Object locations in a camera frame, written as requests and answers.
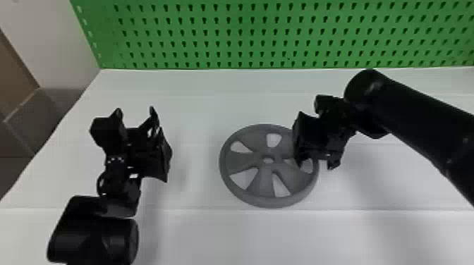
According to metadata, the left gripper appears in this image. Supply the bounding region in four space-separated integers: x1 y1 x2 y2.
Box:
105 106 174 183

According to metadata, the grey wheel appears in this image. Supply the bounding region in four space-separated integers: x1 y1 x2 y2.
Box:
218 123 321 209

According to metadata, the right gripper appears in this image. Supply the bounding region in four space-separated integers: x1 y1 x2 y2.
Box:
315 120 356 171

